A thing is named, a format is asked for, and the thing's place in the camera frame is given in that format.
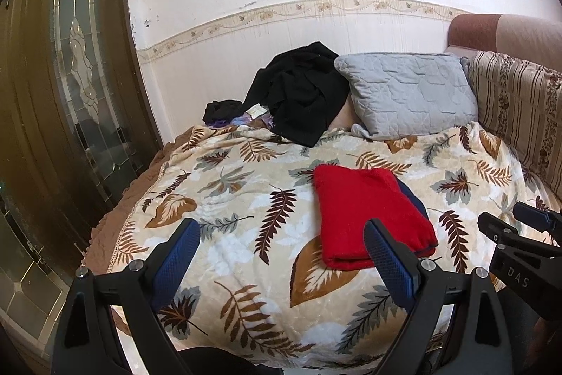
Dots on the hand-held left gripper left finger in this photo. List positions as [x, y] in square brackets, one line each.
[180, 252]

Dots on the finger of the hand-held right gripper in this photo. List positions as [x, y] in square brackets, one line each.
[500, 230]
[533, 217]

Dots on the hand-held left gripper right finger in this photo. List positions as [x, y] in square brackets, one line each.
[390, 265]

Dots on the red sweater with blue patch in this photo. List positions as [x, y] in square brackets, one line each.
[364, 212]

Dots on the brown frilled bed sheet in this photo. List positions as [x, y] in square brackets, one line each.
[131, 195]

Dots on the leaf print blanket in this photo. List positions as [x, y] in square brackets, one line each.
[246, 199]

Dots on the striped patterned cushion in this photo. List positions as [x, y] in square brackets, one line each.
[518, 102]

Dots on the purple cloth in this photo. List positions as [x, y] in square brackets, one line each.
[239, 121]

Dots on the small black cloth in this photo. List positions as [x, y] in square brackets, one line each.
[221, 110]

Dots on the beige pillow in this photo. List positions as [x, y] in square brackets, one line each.
[340, 118]

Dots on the small white packet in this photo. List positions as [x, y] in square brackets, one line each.
[255, 110]

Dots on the grey quilted pillow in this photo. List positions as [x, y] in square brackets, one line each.
[408, 94]

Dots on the pink padded headboard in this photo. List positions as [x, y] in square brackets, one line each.
[483, 32]

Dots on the black garment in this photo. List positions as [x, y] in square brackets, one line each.
[298, 94]

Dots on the wooden door with glass panel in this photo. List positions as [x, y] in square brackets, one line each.
[66, 94]

